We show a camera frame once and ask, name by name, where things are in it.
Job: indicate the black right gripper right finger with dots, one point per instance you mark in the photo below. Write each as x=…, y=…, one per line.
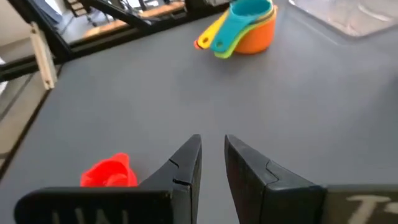
x=267, y=189

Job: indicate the teal measuring cup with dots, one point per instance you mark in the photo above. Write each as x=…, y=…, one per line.
x=239, y=21

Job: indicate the orange measuring cup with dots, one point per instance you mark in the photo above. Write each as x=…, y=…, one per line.
x=258, y=39

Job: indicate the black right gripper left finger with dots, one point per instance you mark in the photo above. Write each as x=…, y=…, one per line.
x=174, y=186

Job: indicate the clear plastic bin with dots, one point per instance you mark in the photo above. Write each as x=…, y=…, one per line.
x=348, y=15

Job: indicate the yellow measuring cup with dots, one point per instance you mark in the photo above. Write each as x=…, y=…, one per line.
x=211, y=32

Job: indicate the red measuring cup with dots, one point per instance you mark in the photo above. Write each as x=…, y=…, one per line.
x=109, y=174

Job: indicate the light wooden block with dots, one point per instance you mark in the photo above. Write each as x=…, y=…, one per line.
x=43, y=56

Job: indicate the black metal frame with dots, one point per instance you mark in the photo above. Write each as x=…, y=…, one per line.
x=59, y=46

